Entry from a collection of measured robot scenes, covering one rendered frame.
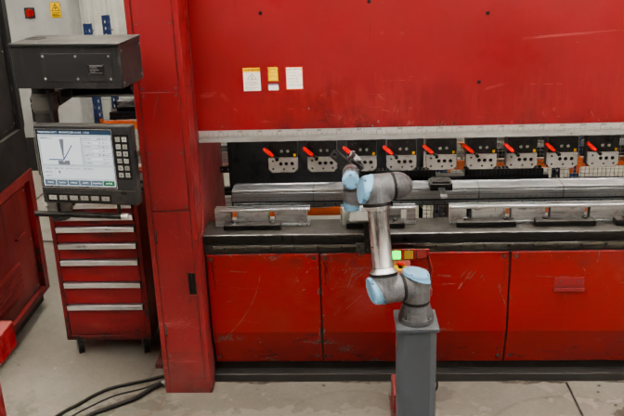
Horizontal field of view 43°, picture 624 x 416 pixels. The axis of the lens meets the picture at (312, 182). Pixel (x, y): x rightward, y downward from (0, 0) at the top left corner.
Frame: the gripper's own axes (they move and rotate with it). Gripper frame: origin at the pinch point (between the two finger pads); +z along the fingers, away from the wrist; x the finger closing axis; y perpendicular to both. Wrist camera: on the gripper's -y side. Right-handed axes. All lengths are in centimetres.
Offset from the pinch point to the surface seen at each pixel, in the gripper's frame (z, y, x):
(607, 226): 7, 127, 53
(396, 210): 13.1, 40.5, -10.1
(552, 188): 39, 105, 47
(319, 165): 11.6, -5.5, -15.5
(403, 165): 11.5, 27.4, 11.1
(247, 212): 13, -19, -60
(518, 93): 12, 47, 75
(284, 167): 11.6, -18.9, -27.7
